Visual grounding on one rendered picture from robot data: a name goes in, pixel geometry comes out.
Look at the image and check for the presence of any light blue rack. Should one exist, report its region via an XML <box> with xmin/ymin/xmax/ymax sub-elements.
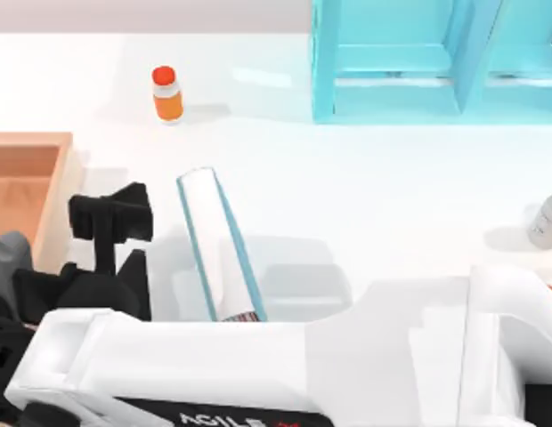
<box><xmin>310</xmin><ymin>0</ymin><xmax>552</xmax><ymax>125</ymax></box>

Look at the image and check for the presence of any white book with blue cover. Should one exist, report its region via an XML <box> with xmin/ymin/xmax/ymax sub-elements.
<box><xmin>175</xmin><ymin>165</ymin><xmax>269</xmax><ymax>323</ymax></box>

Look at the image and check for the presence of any pale grey bottle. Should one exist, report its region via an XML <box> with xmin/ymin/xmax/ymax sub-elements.
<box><xmin>526</xmin><ymin>188</ymin><xmax>552</xmax><ymax>248</ymax></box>

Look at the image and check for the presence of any orange bottle with red cap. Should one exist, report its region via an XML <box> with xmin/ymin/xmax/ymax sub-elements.
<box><xmin>151</xmin><ymin>65</ymin><xmax>185</xmax><ymax>125</ymax></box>

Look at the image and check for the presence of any shallow salmon-coloured box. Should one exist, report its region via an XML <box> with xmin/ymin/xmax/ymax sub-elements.
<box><xmin>0</xmin><ymin>132</ymin><xmax>75</xmax><ymax>273</ymax></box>

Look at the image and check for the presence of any pale grey rounded box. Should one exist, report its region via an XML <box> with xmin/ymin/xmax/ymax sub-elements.
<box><xmin>0</xmin><ymin>230</ymin><xmax>35</xmax><ymax>295</ymax></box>

